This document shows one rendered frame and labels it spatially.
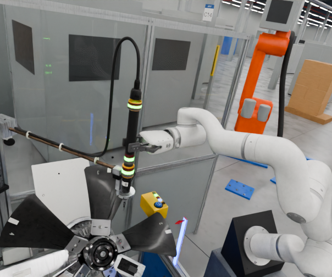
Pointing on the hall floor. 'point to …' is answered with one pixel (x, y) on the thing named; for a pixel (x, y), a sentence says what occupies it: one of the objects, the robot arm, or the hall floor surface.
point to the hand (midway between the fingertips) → (130, 144)
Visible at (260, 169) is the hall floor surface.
